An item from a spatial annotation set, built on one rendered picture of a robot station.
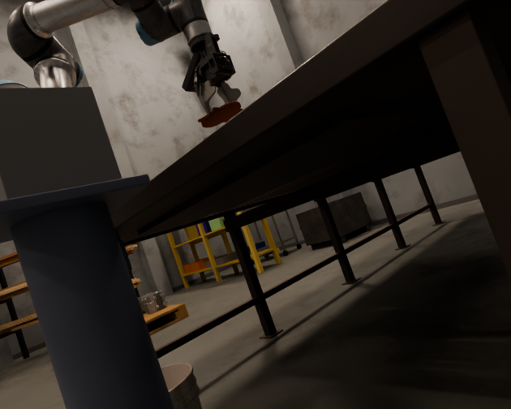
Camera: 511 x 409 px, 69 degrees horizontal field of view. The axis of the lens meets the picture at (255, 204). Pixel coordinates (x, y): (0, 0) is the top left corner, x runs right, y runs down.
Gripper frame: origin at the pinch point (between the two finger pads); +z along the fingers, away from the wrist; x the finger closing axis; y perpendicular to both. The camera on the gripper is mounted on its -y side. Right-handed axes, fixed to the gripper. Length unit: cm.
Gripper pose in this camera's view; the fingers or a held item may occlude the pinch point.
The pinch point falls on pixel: (220, 114)
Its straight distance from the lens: 105.7
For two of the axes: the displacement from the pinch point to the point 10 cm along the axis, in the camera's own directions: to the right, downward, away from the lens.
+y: 7.0, -2.9, -6.5
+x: 6.3, -1.7, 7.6
